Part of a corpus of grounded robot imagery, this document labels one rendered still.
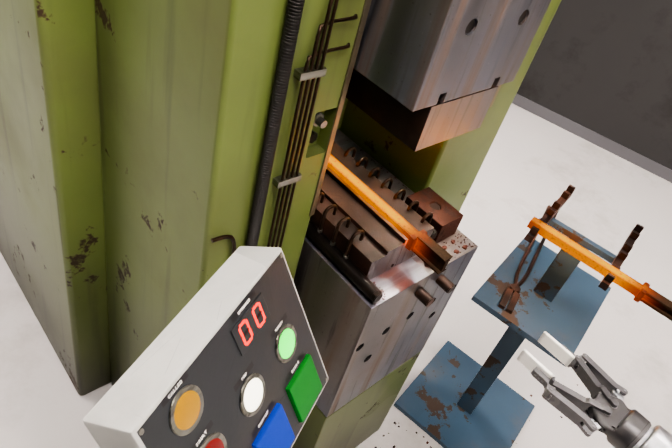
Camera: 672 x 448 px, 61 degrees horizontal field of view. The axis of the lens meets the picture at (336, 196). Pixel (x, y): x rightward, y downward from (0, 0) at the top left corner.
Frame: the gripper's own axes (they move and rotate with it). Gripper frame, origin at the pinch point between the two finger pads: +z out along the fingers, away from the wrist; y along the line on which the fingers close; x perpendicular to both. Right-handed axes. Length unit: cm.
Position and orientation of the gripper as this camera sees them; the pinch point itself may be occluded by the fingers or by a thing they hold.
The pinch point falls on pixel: (543, 355)
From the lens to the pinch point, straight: 120.0
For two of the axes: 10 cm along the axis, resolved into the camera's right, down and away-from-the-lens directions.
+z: -6.4, -5.9, 4.9
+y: 7.4, -2.9, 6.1
